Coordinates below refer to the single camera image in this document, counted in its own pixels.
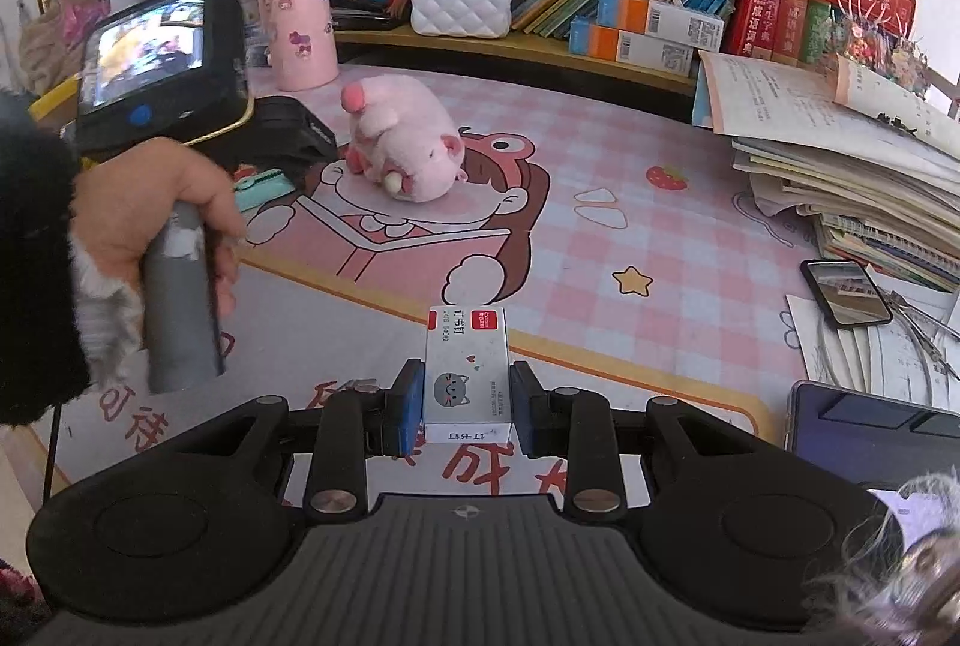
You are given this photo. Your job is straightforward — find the pink printed desk mat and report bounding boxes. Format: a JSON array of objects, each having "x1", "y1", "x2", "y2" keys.
[{"x1": 0, "y1": 57, "x2": 960, "y2": 531}]

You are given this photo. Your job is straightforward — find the smartphone with lit screen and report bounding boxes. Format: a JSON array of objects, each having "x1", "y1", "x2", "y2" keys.
[{"x1": 870, "y1": 485, "x2": 960, "y2": 542}]

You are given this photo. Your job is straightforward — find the pink printed canister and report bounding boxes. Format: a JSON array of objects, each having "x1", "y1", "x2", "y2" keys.
[{"x1": 253, "y1": 0, "x2": 339, "y2": 93}]

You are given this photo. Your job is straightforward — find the yellow cardboard box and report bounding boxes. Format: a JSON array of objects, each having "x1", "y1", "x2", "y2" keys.
[{"x1": 28, "y1": 78, "x2": 82, "y2": 130}]

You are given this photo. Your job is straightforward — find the stack of books and papers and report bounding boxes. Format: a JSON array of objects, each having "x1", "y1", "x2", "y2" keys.
[{"x1": 731, "y1": 128, "x2": 960, "y2": 296}]

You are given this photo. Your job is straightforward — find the metal drawing compass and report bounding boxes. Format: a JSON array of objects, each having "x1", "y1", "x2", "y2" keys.
[{"x1": 872, "y1": 284, "x2": 960, "y2": 386}]

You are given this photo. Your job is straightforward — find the crumpled pink bag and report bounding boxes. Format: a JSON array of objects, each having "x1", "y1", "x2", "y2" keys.
[{"x1": 19, "y1": 0, "x2": 111, "y2": 94}]

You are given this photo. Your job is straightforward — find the teal small item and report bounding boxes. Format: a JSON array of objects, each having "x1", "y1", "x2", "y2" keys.
[{"x1": 234, "y1": 168, "x2": 296, "y2": 213}]

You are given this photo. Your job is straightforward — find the person's left hand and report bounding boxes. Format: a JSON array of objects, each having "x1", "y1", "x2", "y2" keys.
[{"x1": 70, "y1": 137, "x2": 246, "y2": 319}]

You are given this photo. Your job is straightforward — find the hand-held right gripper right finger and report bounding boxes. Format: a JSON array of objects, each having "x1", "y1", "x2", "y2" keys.
[{"x1": 510, "y1": 361, "x2": 797, "y2": 522}]

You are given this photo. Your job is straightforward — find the green standing dictionary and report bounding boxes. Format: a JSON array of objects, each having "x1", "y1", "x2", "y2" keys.
[{"x1": 801, "y1": 0, "x2": 834, "y2": 67}]

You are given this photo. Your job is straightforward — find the black flat case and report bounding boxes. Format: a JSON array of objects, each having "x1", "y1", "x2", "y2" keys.
[{"x1": 330, "y1": 7, "x2": 407, "y2": 32}]

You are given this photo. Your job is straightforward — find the wide red standing dictionary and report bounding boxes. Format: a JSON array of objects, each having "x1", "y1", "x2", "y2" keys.
[{"x1": 721, "y1": 0, "x2": 783, "y2": 59}]

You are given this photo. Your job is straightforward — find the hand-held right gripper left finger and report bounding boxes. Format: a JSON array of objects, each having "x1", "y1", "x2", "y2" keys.
[{"x1": 142, "y1": 359, "x2": 427, "y2": 522}]

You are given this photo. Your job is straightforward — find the narrow red standing dictionary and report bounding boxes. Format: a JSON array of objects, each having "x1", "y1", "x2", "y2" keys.
[{"x1": 772, "y1": 0, "x2": 810, "y2": 67}]

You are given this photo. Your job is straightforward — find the white staple box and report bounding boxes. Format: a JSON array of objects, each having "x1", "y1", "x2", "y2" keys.
[{"x1": 422, "y1": 306, "x2": 518, "y2": 445}]

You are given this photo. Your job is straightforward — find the pink plush toy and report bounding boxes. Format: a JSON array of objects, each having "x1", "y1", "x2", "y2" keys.
[{"x1": 339, "y1": 74, "x2": 468, "y2": 204}]

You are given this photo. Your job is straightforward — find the small black smartphone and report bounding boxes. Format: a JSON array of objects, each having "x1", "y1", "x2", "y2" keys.
[{"x1": 800, "y1": 257, "x2": 894, "y2": 329}]

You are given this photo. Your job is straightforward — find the large dark smartphone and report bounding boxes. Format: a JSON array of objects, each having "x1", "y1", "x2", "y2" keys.
[{"x1": 785, "y1": 380, "x2": 960, "y2": 491}]

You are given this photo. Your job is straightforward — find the person's left forearm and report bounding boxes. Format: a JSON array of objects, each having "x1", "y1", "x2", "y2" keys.
[{"x1": 0, "y1": 89, "x2": 145, "y2": 428}]

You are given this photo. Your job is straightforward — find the colourful floral ornament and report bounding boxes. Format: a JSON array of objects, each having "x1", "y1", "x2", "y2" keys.
[{"x1": 825, "y1": 0, "x2": 932, "y2": 94}]

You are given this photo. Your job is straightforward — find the loose printed papers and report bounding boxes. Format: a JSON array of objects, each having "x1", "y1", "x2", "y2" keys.
[{"x1": 785, "y1": 271, "x2": 960, "y2": 408}]

